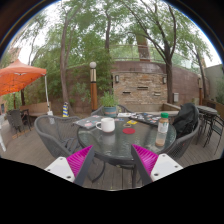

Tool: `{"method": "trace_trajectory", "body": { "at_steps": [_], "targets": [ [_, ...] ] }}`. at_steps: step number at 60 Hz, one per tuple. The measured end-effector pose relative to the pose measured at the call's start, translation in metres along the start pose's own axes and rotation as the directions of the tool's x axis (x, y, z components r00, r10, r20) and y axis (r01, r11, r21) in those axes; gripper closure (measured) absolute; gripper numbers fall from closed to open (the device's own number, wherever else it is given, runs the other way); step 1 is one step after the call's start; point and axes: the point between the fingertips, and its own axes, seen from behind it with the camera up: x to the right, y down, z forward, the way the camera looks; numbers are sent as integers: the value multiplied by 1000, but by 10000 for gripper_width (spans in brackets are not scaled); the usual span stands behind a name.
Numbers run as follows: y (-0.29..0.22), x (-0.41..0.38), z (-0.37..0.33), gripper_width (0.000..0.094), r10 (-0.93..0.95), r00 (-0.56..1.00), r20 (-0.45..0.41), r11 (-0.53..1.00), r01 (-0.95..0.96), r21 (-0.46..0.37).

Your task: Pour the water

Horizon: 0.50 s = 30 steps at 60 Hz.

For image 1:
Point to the grey wicker chair left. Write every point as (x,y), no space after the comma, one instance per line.
(59,135)

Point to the round side table right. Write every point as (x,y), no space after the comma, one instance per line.
(211,123)

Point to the wooden lamp post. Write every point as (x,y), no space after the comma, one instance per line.
(93,86)

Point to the laptop with stickers left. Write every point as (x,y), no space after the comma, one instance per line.
(89,122)

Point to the round glass patio table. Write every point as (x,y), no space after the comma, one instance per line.
(115,147)

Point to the grey wicker chair right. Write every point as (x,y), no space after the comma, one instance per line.
(179,147)

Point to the dark chair far left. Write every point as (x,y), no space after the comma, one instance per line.
(18,120)

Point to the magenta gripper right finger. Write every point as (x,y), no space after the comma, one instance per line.
(151,166)

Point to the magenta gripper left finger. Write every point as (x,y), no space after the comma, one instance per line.
(73,168)

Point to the red round coaster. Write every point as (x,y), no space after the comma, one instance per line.
(128,130)

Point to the plastic bottle with green cap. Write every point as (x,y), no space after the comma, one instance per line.
(163,125)

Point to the grey wicker chair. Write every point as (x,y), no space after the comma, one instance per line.
(59,135)
(111,111)
(179,147)

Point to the potted green plant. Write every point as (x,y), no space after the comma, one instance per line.
(109,99)

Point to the grey wicker chair far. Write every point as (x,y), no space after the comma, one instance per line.
(111,111)

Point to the blue yellow striped cone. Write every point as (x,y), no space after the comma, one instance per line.
(65,110)

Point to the black jacket on chair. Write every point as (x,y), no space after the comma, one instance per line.
(186,120)

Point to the dark laptop with stickers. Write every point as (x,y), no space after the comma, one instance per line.
(146,118)

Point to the white ceramic mug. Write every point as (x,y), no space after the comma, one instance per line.
(106,125)

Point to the orange patio umbrella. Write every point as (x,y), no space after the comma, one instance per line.
(17,76)

